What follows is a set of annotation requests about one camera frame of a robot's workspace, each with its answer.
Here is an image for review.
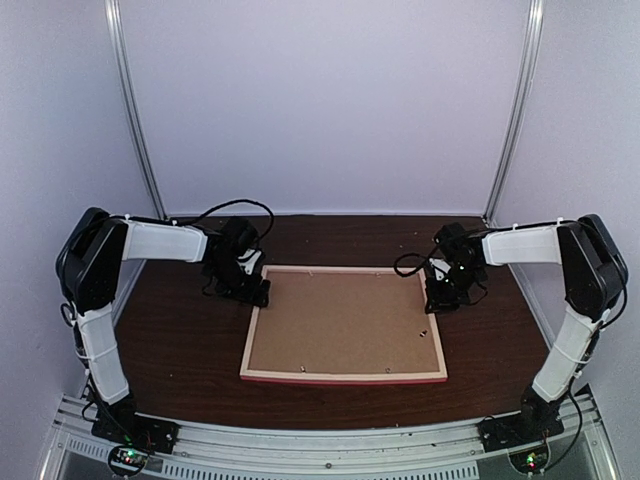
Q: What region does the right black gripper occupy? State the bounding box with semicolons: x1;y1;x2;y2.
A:
425;263;485;314

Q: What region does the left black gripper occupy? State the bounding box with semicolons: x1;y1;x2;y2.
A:
207;257;270;307

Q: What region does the brown backing board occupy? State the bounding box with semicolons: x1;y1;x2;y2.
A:
248;269;442;374

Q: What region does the pink wooden picture frame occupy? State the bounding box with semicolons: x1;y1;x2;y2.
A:
239;264;449;385

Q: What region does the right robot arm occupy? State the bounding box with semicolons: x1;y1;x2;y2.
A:
422;214;629;442

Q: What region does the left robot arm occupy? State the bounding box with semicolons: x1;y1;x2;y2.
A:
55;207;270;444

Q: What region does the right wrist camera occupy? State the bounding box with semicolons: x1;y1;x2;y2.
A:
429;258;450;281

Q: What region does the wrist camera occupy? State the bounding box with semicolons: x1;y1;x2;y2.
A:
429;258;450;281
237;249;264;275

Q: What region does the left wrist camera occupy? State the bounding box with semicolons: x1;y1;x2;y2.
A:
237;249;264;275

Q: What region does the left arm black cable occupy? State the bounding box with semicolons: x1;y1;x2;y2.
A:
189;198;275;251

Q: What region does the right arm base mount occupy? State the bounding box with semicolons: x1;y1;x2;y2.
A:
477;387;564;476

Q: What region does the front aluminium rail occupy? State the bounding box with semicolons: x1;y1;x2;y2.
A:
49;382;606;480

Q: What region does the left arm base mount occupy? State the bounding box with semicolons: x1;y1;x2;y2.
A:
90;394;179;478

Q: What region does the right aluminium corner post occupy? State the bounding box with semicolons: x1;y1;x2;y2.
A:
483;0;545;225

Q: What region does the aluminium corner post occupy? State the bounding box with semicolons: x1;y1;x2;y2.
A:
483;0;545;225
104;0;167;219

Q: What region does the left aluminium corner post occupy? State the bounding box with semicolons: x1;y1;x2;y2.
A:
104;0;167;219

